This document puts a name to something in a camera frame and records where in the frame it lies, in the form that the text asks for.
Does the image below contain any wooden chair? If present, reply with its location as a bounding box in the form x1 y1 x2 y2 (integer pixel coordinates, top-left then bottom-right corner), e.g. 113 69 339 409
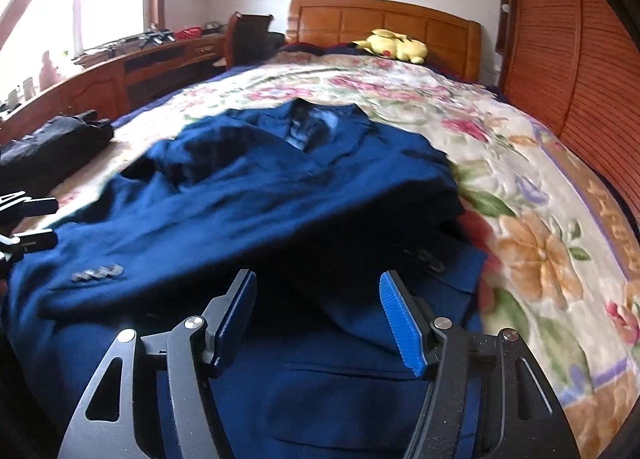
220 12 275 71

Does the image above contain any wooden desk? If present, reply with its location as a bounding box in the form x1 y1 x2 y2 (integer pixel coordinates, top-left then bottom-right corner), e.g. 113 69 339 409
0 32 228 145

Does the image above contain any blue blazer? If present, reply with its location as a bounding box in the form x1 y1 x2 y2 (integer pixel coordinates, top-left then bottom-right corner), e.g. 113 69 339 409
0 100 488 459

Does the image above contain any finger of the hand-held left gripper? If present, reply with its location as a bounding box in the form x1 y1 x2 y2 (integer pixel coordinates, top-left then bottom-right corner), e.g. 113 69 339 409
0 230 57 260
0 194 59 222

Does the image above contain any wooden headboard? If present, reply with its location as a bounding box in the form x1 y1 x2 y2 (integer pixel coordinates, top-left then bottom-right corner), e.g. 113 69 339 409
286 0 482 85

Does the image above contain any wooden louvered wardrobe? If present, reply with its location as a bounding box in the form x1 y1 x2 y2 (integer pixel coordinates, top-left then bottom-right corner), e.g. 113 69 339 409
496 0 640 220

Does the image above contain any black device on desk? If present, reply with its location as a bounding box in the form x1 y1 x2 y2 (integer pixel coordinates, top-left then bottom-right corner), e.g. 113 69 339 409
140 28 176 47

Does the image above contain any black clothing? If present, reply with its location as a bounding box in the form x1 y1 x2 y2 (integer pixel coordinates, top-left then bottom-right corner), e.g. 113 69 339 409
0 110 115 195

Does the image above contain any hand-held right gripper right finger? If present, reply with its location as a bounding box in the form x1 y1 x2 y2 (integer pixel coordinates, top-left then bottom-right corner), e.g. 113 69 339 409
379 270 581 459

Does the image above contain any yellow plush toy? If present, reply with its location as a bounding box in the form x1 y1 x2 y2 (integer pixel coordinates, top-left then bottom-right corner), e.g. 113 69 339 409
351 29 428 65

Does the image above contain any floral blanket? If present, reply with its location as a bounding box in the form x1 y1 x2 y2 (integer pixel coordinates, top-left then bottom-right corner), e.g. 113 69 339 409
50 54 640 459

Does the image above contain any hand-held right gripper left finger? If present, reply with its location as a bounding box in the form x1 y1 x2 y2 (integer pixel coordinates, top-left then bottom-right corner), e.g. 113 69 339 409
57 269 258 459

